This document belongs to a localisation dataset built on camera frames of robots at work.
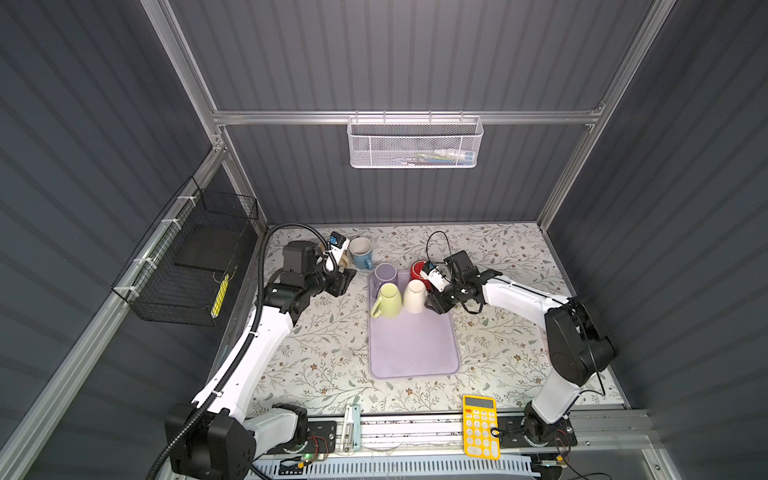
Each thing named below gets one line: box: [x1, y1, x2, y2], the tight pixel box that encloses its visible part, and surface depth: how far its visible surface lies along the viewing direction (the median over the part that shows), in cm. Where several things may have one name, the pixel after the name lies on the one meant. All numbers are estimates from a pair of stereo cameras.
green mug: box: [370, 282, 403, 318], surface depth 92 cm
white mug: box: [403, 279, 427, 314], surface depth 93 cm
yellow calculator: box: [462, 395, 501, 461], surface depth 75 cm
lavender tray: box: [368, 269, 460, 379], surface depth 91 cm
